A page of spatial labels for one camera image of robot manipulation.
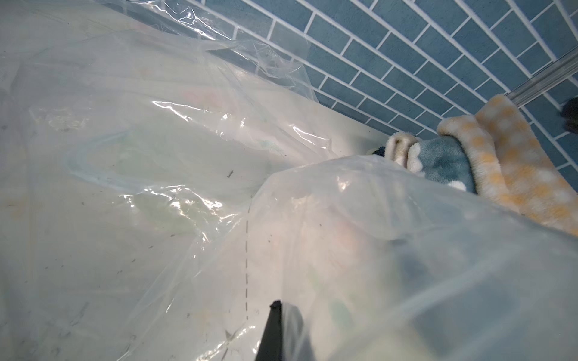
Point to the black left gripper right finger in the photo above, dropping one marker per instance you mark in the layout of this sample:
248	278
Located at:
296	343

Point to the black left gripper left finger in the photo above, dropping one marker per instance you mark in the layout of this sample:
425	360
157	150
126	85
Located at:
270	348

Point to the clear plastic vacuum bag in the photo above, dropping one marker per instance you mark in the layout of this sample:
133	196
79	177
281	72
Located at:
164	182

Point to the teal happy bear blanket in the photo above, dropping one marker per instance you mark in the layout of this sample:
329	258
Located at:
442	160

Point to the orange checked blanket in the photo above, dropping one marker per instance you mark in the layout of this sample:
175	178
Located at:
510	167

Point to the white bear print blanket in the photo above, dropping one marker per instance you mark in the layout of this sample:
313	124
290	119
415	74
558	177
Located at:
397	147

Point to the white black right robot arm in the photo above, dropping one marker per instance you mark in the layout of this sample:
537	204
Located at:
569	113

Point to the aluminium corner post right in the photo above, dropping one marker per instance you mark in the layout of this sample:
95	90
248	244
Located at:
555	73

